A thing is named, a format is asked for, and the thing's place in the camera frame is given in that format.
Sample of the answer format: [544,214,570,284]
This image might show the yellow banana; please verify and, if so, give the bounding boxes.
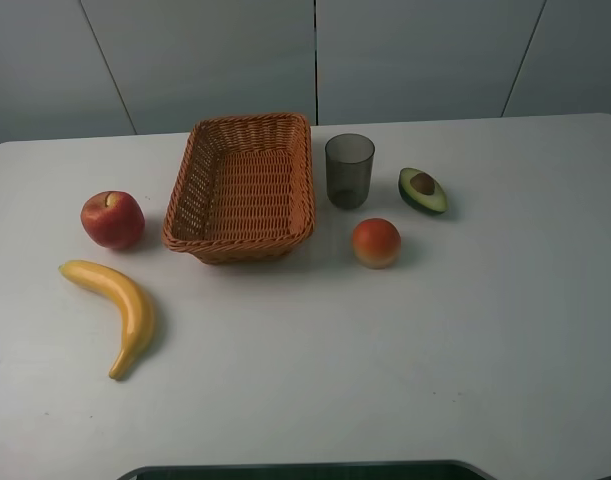
[59,260,156,381]

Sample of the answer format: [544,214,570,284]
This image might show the halved avocado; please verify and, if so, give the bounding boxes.
[398,167,449,215]

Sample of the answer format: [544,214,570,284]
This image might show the orange red peach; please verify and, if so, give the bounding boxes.
[352,218,401,269]

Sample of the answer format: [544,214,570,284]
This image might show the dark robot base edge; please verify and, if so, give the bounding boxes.
[120,460,492,480]

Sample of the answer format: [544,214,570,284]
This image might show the grey translucent cup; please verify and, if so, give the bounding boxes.
[325,133,375,210]

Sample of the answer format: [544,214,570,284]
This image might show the red apple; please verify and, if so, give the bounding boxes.
[80,191,145,250]

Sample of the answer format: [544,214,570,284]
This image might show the orange wicker basket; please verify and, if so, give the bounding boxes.
[162,113,316,264]

